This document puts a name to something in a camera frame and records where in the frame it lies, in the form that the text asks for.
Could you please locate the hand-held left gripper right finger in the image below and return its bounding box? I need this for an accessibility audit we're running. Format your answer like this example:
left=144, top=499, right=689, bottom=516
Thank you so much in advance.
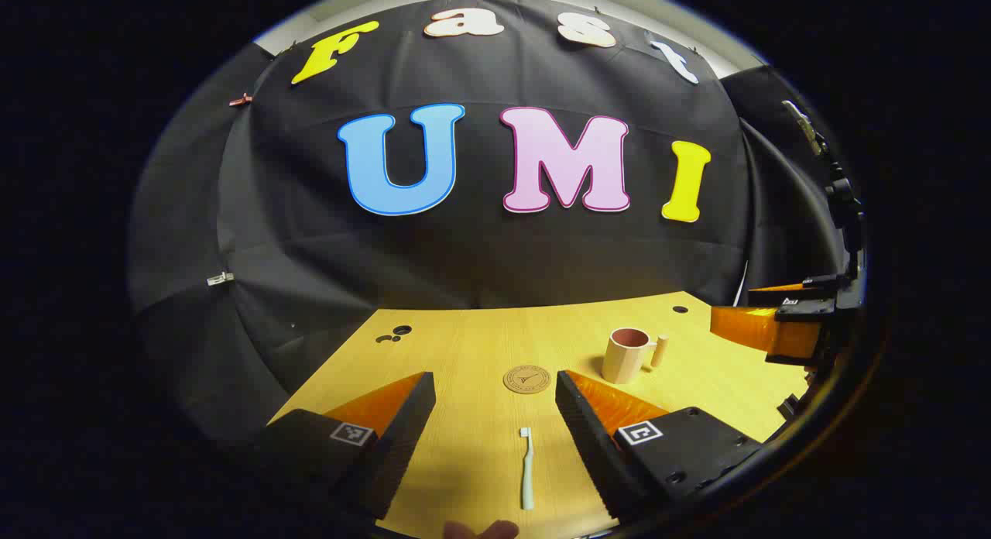
left=555, top=370, right=764, bottom=520

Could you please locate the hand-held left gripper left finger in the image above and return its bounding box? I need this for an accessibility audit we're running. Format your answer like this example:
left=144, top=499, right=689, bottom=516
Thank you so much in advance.
left=255, top=372, right=437, bottom=521

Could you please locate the pale green toothbrush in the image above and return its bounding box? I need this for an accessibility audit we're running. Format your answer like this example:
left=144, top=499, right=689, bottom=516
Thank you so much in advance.
left=519, top=427, right=536, bottom=511

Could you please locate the round brown coaster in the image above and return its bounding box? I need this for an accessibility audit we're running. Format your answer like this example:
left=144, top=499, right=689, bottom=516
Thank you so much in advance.
left=502, top=365, right=552, bottom=395

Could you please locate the beige cup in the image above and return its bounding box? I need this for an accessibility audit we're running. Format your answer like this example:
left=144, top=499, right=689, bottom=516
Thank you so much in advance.
left=602, top=328, right=670, bottom=385

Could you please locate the wooden desktop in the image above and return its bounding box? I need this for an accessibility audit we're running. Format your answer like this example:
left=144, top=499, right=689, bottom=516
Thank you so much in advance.
left=267, top=291, right=814, bottom=539

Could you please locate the black backdrop cloth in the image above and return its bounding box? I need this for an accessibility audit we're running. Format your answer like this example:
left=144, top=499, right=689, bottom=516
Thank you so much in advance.
left=128, top=0, right=852, bottom=447

